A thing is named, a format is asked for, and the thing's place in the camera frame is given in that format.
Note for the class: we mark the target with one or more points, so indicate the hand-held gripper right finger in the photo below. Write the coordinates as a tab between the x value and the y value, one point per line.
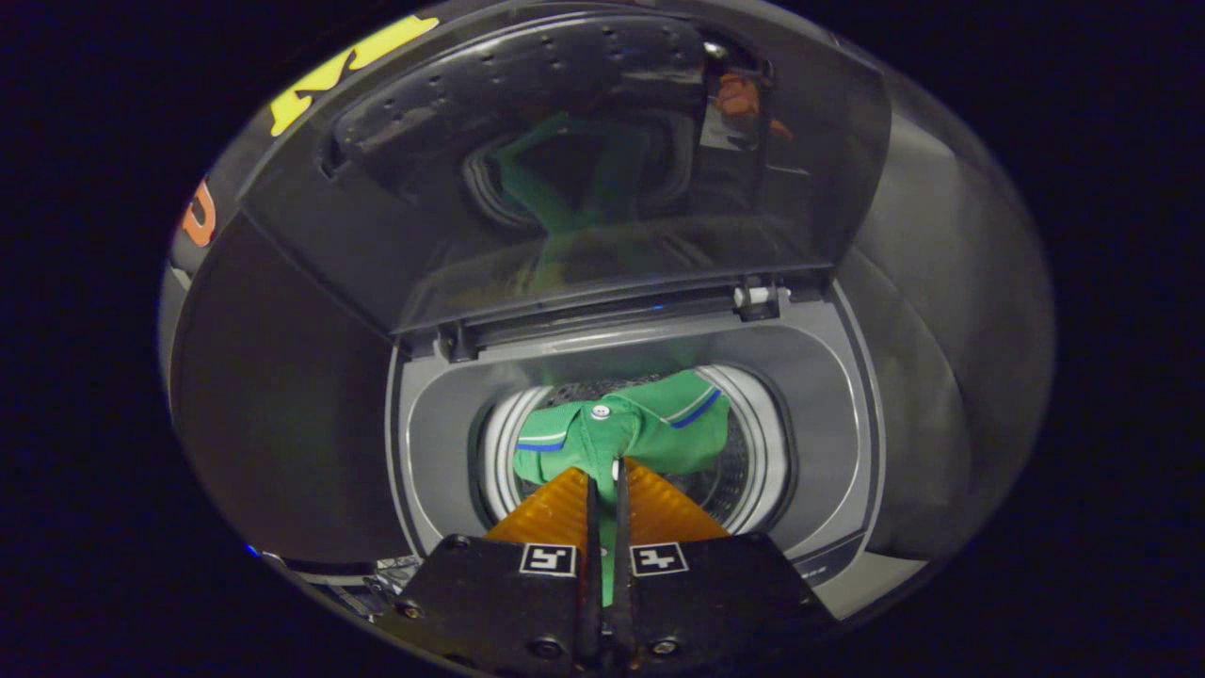
706	603

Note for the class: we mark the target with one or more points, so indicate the green polo shirt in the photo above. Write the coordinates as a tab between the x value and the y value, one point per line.
659	433

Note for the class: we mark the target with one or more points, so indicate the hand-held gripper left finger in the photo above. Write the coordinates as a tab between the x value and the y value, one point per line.
508	603

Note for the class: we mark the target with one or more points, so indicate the dark washing machine lid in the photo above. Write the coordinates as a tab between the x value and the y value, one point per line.
565	264

